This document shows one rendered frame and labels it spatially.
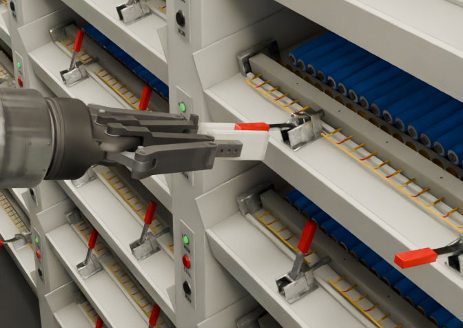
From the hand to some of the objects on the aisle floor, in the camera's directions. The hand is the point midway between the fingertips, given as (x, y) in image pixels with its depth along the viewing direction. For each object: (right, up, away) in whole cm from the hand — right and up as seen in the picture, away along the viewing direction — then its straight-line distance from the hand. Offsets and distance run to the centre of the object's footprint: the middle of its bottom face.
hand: (231, 141), depth 101 cm
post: (+3, -69, +66) cm, 96 cm away
